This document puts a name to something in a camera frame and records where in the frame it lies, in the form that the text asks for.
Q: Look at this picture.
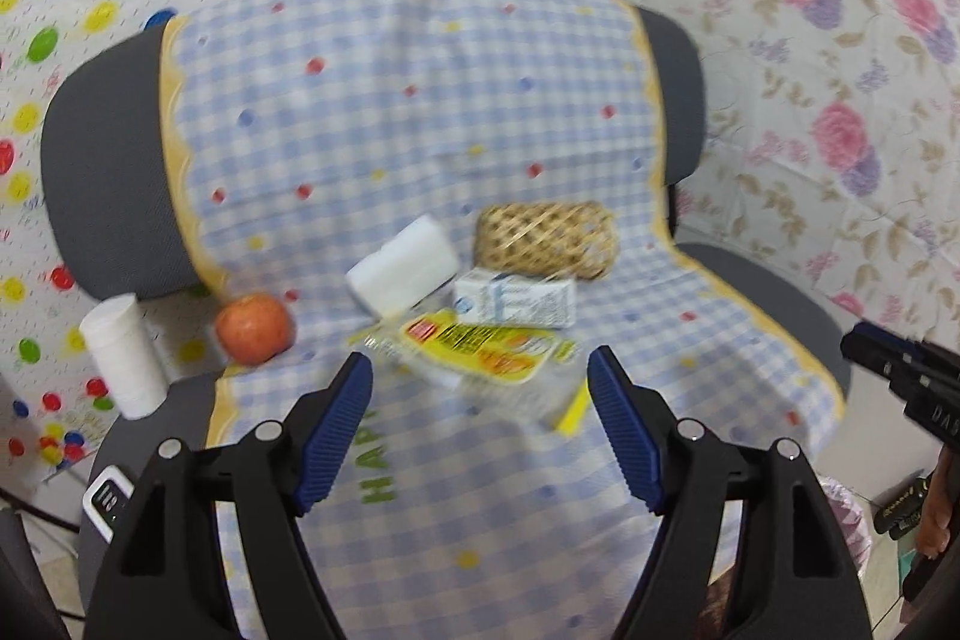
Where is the red apple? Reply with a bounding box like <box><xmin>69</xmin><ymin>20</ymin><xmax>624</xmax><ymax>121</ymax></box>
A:
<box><xmin>215</xmin><ymin>293</ymin><xmax>295</xmax><ymax>363</ymax></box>

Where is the white toilet paper roll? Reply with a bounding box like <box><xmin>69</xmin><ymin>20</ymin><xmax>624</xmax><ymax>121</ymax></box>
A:
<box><xmin>79</xmin><ymin>293</ymin><xmax>170</xmax><ymax>421</ymax></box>

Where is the pink plastic bag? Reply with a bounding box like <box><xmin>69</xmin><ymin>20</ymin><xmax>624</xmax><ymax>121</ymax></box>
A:
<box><xmin>821</xmin><ymin>475</ymin><xmax>875</xmax><ymax>603</ymax></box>

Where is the grey office chair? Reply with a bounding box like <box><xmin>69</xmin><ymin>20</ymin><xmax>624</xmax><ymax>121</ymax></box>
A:
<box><xmin>41</xmin><ymin>2</ymin><xmax>852</xmax><ymax>640</ymax></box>

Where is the blue checkered cloth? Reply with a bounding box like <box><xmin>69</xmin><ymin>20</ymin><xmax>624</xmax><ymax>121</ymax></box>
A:
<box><xmin>161</xmin><ymin>0</ymin><xmax>845</xmax><ymax>640</ymax></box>

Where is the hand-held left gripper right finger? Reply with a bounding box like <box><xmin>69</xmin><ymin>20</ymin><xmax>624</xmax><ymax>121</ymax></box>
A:
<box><xmin>586</xmin><ymin>345</ymin><xmax>875</xmax><ymax>640</ymax></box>

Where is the woven bamboo basket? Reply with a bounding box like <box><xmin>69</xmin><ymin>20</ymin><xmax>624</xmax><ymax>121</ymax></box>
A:
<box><xmin>474</xmin><ymin>201</ymin><xmax>620</xmax><ymax>281</ymax></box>

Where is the white carton box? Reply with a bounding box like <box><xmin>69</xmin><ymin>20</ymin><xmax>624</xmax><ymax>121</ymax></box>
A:
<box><xmin>454</xmin><ymin>270</ymin><xmax>577</xmax><ymax>330</ymax></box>

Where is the white electronic device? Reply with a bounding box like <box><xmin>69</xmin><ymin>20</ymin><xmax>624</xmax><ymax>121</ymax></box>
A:
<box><xmin>81</xmin><ymin>464</ymin><xmax>140</xmax><ymax>543</ymax></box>

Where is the dark grey chair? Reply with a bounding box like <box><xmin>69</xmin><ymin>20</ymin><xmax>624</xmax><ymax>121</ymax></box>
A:
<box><xmin>0</xmin><ymin>509</ymin><xmax>72</xmax><ymax>640</ymax></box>

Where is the black curved rod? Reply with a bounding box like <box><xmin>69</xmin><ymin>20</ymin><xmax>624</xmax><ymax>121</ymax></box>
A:
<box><xmin>0</xmin><ymin>490</ymin><xmax>85</xmax><ymax>534</ymax></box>

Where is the floral print cloth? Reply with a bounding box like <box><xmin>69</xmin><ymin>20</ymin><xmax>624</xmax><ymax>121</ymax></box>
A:
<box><xmin>525</xmin><ymin>0</ymin><xmax>960</xmax><ymax>386</ymax></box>

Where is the white sponge block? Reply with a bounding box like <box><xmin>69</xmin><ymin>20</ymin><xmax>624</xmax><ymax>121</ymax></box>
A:
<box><xmin>346</xmin><ymin>214</ymin><xmax>458</xmax><ymax>316</ymax></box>

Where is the yellow cardboard blister package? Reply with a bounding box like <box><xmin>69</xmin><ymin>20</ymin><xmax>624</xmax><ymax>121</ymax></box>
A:
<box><xmin>367</xmin><ymin>308</ymin><xmax>591</xmax><ymax>436</ymax></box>

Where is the person's right hand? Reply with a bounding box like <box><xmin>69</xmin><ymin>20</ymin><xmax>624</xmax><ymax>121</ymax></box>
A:
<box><xmin>919</xmin><ymin>452</ymin><xmax>958</xmax><ymax>560</ymax></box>

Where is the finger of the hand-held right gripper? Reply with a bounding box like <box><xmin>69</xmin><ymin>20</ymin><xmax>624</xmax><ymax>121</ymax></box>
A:
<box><xmin>887</xmin><ymin>362</ymin><xmax>935</xmax><ymax>417</ymax></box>
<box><xmin>840</xmin><ymin>321</ymin><xmax>929</xmax><ymax>378</ymax></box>

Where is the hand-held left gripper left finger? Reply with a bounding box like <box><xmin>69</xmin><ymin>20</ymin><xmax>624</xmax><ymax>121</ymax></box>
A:
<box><xmin>84</xmin><ymin>351</ymin><xmax>374</xmax><ymax>640</ymax></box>

